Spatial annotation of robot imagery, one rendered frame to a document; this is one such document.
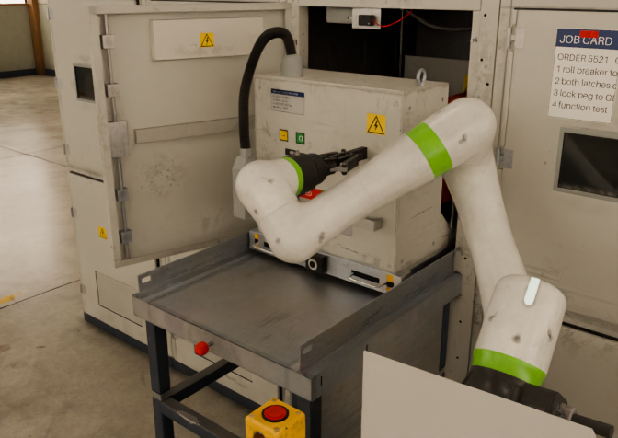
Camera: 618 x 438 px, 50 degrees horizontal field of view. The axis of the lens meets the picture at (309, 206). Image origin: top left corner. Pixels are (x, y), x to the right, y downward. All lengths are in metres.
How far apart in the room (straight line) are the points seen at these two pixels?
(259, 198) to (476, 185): 0.48
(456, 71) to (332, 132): 0.89
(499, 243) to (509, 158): 0.37
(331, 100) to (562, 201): 0.63
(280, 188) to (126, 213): 0.77
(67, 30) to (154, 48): 1.18
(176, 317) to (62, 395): 1.42
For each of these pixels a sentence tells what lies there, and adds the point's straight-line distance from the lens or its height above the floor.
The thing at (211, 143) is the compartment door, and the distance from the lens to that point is 2.08.
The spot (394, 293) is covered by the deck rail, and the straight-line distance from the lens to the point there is 1.69.
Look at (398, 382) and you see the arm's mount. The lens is 1.14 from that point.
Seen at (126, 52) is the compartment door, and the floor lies 1.45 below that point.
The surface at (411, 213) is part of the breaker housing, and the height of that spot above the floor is 1.07.
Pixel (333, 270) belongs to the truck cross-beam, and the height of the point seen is 0.88.
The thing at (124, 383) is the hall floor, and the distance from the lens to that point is 3.07.
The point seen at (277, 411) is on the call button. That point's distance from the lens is 1.25.
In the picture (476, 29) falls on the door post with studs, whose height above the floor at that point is 1.52.
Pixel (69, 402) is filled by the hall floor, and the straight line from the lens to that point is 3.01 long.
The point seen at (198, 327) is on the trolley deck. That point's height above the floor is 0.85.
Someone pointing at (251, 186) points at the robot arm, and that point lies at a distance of 1.35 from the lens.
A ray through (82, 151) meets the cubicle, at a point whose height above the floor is 0.92.
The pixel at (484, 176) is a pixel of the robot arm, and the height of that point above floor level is 1.23.
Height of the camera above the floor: 1.63
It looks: 19 degrees down
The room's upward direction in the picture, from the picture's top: straight up
